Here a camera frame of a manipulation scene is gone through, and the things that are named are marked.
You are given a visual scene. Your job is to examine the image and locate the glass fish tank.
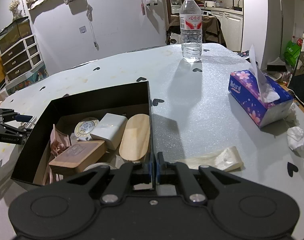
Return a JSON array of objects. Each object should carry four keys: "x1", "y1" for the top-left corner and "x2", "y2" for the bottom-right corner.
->
[{"x1": 0, "y1": 16, "x2": 33, "y2": 55}]

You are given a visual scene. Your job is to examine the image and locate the white round lid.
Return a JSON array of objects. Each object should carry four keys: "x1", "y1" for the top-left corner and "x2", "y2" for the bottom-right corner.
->
[{"x1": 83, "y1": 162, "x2": 118, "y2": 173}]

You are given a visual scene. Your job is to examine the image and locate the purple floral tissue pack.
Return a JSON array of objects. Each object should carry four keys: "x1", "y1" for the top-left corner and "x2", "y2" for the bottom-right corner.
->
[{"x1": 228, "y1": 44, "x2": 294, "y2": 129}]

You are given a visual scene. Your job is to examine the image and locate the crumpled white tissue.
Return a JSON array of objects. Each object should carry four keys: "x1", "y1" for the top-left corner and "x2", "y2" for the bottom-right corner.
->
[
  {"x1": 286, "y1": 126, "x2": 304, "y2": 151},
  {"x1": 283, "y1": 103, "x2": 299, "y2": 123}
]

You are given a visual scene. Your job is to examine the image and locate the pink topped wooden box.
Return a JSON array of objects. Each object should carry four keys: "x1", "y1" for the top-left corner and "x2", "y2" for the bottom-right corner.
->
[{"x1": 48, "y1": 140, "x2": 108, "y2": 174}]

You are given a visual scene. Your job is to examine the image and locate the round white tin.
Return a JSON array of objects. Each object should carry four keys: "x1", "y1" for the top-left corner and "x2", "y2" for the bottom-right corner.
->
[{"x1": 74, "y1": 117, "x2": 100, "y2": 142}]

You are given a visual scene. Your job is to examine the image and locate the white usb wall charger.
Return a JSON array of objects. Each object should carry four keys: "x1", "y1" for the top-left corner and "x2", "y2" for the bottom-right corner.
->
[{"x1": 90, "y1": 113, "x2": 129, "y2": 151}]

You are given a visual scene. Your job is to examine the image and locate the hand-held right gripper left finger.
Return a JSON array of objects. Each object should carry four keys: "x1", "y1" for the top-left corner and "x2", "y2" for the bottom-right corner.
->
[{"x1": 50, "y1": 152, "x2": 154, "y2": 204}]

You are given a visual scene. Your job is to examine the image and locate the white kitchen cabinet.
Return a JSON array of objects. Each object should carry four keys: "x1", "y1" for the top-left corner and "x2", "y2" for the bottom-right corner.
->
[{"x1": 201, "y1": 7, "x2": 244, "y2": 52}]

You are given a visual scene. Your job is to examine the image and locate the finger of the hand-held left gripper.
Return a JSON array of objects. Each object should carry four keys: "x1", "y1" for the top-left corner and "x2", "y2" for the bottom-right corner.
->
[
  {"x1": 0, "y1": 108, "x2": 34, "y2": 122},
  {"x1": 1, "y1": 122, "x2": 37, "y2": 137}
]

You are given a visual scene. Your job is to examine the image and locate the green plastic bag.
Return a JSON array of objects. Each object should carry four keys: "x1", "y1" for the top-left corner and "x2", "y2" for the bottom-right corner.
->
[{"x1": 284, "y1": 40, "x2": 303, "y2": 66}]

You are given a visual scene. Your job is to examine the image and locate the white coral decoration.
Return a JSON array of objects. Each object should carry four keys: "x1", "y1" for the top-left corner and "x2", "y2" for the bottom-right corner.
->
[{"x1": 8, "y1": 0, "x2": 21, "y2": 21}]

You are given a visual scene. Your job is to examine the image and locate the black cardboard box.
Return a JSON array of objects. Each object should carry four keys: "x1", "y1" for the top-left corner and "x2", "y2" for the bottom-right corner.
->
[{"x1": 10, "y1": 81, "x2": 157, "y2": 191}]

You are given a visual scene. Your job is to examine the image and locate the beige plastic wrapper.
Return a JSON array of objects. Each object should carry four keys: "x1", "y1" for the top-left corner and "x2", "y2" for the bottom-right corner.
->
[{"x1": 177, "y1": 146, "x2": 244, "y2": 172}]

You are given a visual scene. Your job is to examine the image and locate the hanging string ornament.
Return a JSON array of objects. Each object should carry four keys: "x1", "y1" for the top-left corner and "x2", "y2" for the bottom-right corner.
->
[{"x1": 86, "y1": 4, "x2": 99, "y2": 51}]

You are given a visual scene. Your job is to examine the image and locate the white drawer unit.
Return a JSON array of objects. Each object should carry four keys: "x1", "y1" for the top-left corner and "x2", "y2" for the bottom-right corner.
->
[{"x1": 0, "y1": 34, "x2": 44, "y2": 81}]

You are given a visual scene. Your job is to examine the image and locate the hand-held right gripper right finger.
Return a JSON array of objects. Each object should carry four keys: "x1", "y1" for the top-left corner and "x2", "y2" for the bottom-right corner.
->
[{"x1": 155, "y1": 152, "x2": 263, "y2": 205}]

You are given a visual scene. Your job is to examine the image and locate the teal painted cabinet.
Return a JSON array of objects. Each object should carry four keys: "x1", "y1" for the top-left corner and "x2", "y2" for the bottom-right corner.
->
[{"x1": 4, "y1": 64, "x2": 49, "y2": 96}]

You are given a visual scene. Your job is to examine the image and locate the oval wooden piece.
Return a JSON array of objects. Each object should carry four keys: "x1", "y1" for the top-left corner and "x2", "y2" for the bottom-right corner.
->
[{"x1": 118, "y1": 114, "x2": 150, "y2": 161}]

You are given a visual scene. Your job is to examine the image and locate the clear plastic water bottle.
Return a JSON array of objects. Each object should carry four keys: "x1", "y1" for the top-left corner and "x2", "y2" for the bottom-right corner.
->
[{"x1": 180, "y1": 0, "x2": 203, "y2": 63}]

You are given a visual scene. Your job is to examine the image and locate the brown jacket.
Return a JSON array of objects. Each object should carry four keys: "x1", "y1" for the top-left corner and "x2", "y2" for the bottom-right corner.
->
[{"x1": 166, "y1": 15, "x2": 227, "y2": 48}]

